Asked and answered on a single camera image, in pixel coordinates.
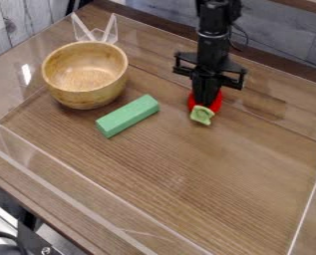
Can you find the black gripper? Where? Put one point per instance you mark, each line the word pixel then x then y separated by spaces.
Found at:
pixel 229 74

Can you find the red plush strawberry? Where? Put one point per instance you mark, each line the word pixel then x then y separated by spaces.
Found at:
pixel 200 113

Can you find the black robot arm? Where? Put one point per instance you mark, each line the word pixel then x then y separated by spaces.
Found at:
pixel 218 15

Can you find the green rectangular block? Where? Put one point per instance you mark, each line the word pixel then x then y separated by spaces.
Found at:
pixel 128 115

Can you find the wooden bowl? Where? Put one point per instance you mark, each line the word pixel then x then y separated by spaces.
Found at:
pixel 87 74

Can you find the clear acrylic corner bracket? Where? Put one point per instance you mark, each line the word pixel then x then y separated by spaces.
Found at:
pixel 107 35

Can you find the black metal mount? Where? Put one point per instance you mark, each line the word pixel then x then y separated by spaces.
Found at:
pixel 35 243

